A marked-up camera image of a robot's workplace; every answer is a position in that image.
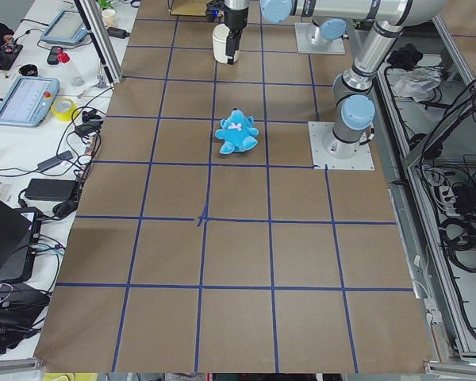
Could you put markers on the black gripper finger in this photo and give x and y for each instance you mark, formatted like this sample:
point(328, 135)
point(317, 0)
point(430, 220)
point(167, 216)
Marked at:
point(231, 48)

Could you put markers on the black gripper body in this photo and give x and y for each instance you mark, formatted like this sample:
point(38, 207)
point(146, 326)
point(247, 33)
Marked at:
point(235, 19)

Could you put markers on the white trash can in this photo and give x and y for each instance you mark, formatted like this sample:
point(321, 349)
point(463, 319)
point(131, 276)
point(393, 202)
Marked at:
point(220, 33)

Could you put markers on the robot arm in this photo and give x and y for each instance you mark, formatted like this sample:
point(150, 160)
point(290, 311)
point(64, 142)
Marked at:
point(277, 11)
point(355, 110)

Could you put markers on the blue teddy bear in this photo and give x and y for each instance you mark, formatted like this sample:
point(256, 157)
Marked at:
point(237, 132)

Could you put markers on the paper cup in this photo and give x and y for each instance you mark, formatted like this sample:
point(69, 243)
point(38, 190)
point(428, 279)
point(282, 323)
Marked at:
point(109, 17)

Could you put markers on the far teach pendant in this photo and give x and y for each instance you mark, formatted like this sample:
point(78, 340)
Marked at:
point(67, 28)

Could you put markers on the teach pendant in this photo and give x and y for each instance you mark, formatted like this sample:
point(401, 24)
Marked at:
point(28, 101)
point(67, 28)

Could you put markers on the black red remote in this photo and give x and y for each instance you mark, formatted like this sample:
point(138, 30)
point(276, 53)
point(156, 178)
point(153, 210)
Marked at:
point(57, 56)

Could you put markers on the yellow tape roll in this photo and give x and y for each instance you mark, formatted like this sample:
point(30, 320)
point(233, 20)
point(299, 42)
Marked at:
point(64, 109)

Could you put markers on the near teach pendant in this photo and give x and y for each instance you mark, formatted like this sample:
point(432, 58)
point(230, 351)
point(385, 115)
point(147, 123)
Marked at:
point(28, 101)

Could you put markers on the black power adapter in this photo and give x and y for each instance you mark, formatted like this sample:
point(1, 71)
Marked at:
point(50, 189)

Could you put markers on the black laptop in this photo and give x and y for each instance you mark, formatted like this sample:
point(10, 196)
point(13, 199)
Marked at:
point(18, 230)

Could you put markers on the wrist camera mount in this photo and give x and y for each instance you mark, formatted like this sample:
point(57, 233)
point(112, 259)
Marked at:
point(213, 9)

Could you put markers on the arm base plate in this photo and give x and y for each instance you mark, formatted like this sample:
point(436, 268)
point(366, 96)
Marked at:
point(325, 39)
point(332, 154)

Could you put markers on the aluminium frame post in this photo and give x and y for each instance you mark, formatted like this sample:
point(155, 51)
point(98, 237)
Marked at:
point(92, 19)

